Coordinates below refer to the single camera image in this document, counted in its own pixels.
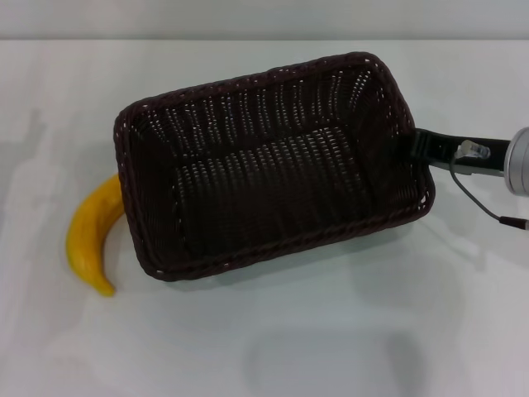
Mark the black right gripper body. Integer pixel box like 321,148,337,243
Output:
425,132,513,178

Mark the dark brown woven basket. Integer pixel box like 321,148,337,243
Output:
111,51,437,284

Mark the yellow banana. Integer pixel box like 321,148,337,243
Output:
65,173,126,298

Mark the thin grey gripper cable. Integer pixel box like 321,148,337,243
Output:
449,139,529,231

